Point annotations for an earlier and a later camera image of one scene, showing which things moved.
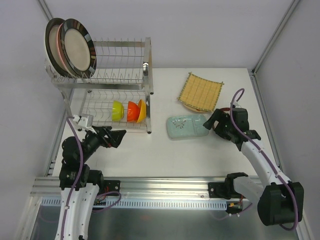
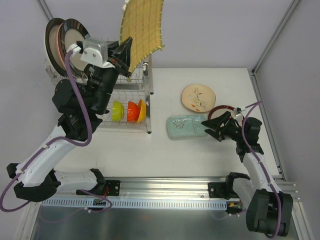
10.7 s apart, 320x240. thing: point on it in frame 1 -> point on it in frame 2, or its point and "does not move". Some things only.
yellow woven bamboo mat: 200,94 -> 141,21
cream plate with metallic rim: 50,34 does not move
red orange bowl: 133,112 does not move
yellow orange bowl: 142,116 does not move
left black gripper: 106,136 -> 116,63
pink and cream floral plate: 59,53 does not move
